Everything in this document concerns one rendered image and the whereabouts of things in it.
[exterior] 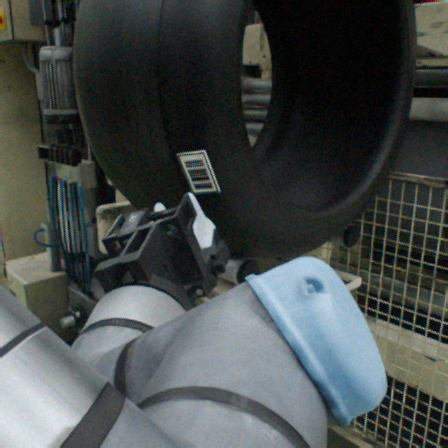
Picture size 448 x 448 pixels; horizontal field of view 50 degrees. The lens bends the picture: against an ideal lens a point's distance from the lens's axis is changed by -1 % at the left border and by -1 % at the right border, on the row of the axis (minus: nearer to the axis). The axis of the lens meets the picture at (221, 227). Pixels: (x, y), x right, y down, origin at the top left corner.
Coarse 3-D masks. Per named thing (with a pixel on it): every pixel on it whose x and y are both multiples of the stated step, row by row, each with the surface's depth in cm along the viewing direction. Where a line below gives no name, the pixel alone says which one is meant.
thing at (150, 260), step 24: (120, 216) 44; (144, 216) 43; (168, 216) 42; (192, 216) 42; (120, 240) 40; (144, 240) 36; (168, 240) 39; (192, 240) 40; (120, 264) 34; (144, 264) 34; (168, 264) 39; (192, 264) 40; (168, 288) 34; (192, 288) 41
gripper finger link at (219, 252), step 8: (216, 232) 49; (216, 240) 47; (224, 240) 47; (208, 248) 46; (216, 248) 45; (224, 248) 45; (216, 256) 44; (224, 256) 45; (216, 264) 43; (224, 264) 44; (216, 272) 44; (224, 272) 43
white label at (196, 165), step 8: (192, 152) 58; (200, 152) 57; (184, 160) 59; (192, 160) 59; (200, 160) 58; (208, 160) 58; (184, 168) 60; (192, 168) 59; (200, 168) 59; (208, 168) 58; (192, 176) 60; (200, 176) 60; (208, 176) 59; (192, 184) 61; (200, 184) 60; (208, 184) 60; (216, 184) 60; (192, 192) 62; (200, 192) 61; (208, 192) 61
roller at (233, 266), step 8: (232, 256) 75; (240, 256) 74; (232, 264) 73; (240, 264) 73; (248, 264) 72; (256, 264) 73; (232, 272) 73; (240, 272) 72; (248, 272) 73; (256, 272) 74; (232, 280) 74; (240, 280) 72
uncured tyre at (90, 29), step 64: (128, 0) 58; (192, 0) 54; (256, 0) 97; (320, 0) 97; (384, 0) 88; (128, 64) 59; (192, 64) 55; (320, 64) 105; (384, 64) 94; (128, 128) 63; (192, 128) 58; (320, 128) 106; (384, 128) 87; (128, 192) 75; (256, 192) 65; (320, 192) 98; (256, 256) 76
